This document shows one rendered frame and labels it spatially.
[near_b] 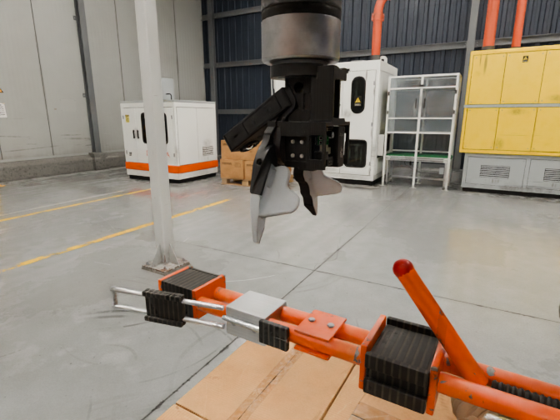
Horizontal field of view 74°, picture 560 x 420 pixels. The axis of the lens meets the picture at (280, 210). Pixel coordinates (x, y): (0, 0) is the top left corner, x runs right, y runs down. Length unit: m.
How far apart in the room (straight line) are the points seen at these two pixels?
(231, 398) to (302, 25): 1.06
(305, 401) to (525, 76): 7.01
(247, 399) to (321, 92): 0.99
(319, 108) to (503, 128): 7.27
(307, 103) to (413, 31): 10.84
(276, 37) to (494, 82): 7.30
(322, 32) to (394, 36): 10.92
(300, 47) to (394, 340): 0.36
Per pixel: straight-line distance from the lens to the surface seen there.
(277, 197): 0.42
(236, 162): 7.55
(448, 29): 11.17
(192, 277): 0.65
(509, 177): 7.78
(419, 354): 0.49
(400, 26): 11.39
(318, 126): 0.41
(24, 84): 10.35
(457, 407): 0.54
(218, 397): 1.25
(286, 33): 0.43
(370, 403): 0.64
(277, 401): 1.23
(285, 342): 0.51
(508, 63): 7.70
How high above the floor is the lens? 1.36
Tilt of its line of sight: 14 degrees down
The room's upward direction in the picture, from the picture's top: straight up
